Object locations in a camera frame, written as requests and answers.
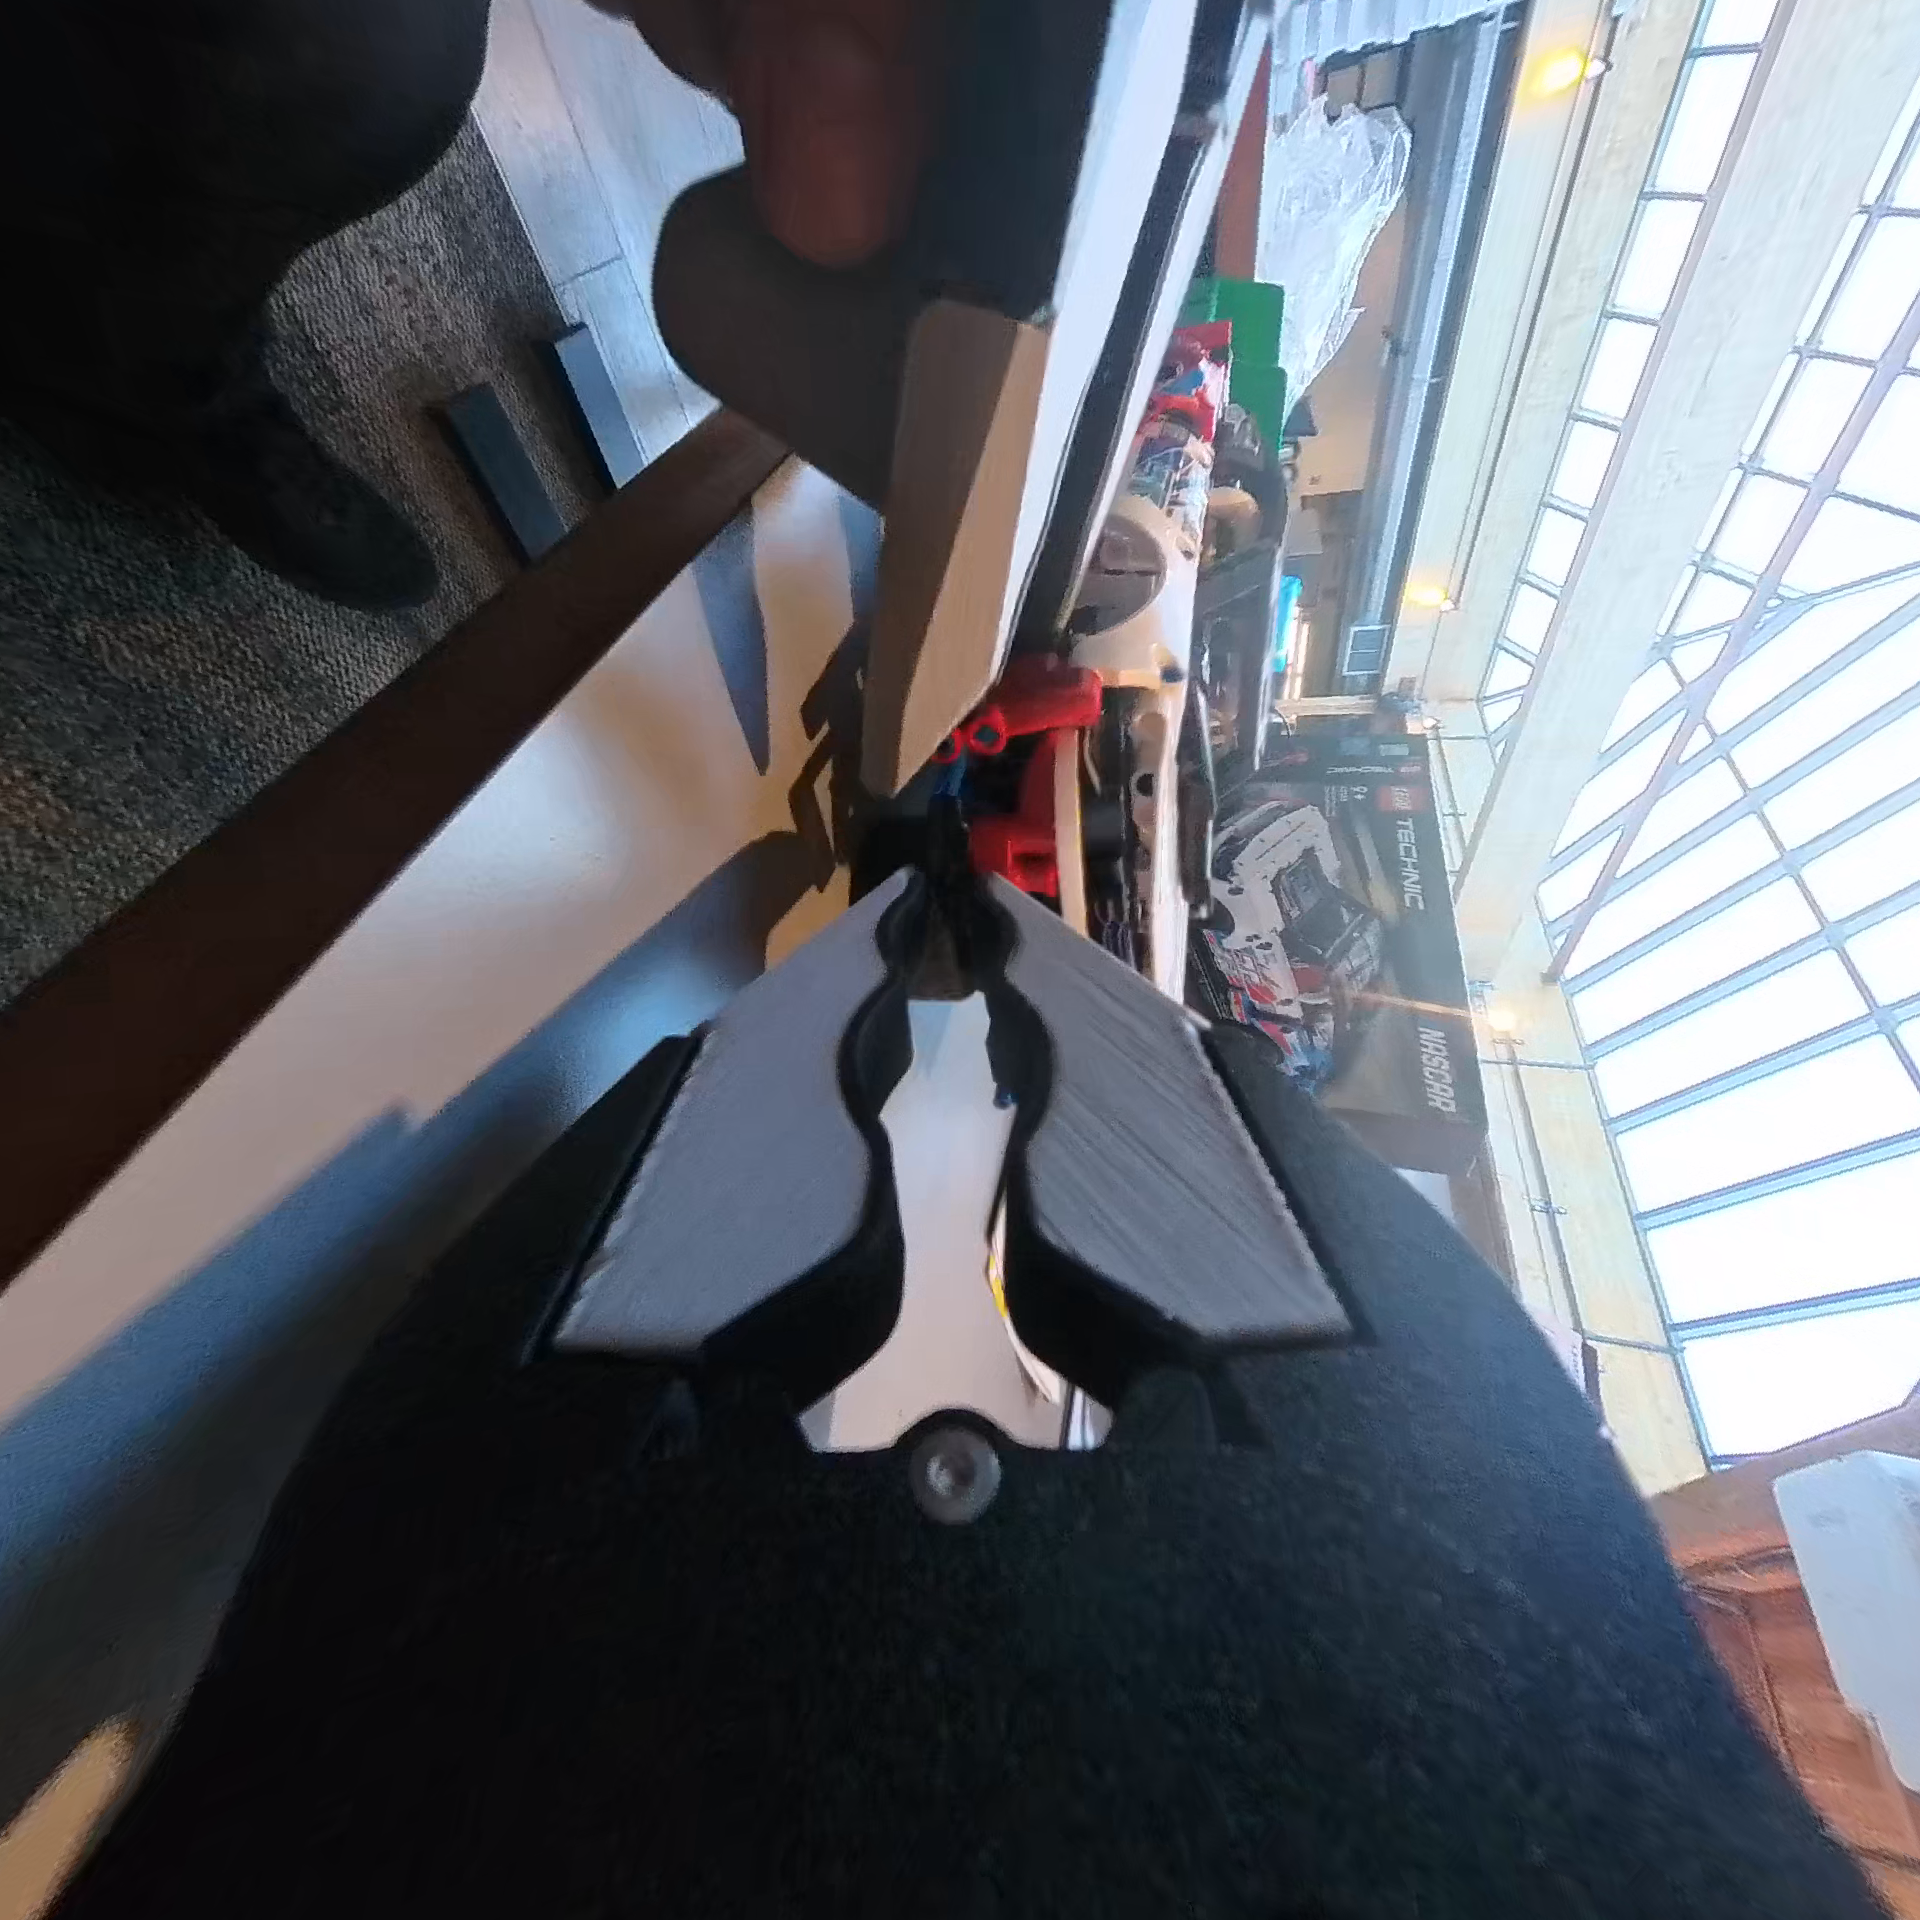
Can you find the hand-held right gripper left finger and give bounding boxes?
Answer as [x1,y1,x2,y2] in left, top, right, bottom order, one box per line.
[551,871,922,1363]

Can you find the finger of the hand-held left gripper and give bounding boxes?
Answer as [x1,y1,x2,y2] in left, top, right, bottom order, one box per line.
[861,293,1059,799]
[1018,0,1281,664]

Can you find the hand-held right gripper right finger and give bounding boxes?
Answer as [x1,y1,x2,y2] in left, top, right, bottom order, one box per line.
[983,872,1355,1360]

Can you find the brick-built toy race car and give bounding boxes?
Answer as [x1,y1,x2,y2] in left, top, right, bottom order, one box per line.
[849,322,1307,998]

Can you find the person's left hand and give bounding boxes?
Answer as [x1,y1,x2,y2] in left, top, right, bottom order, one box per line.
[585,0,947,271]

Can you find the green plastic bin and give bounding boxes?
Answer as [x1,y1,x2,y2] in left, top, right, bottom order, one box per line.
[1171,277,1291,453]

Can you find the clear plastic sheet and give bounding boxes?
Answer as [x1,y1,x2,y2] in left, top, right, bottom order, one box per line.
[1257,103,1415,414]

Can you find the race car set box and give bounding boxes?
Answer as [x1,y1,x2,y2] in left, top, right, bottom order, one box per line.
[1190,726,1490,1180]

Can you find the large grid window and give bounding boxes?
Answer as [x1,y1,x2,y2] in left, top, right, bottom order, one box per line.
[1476,0,1920,1464]

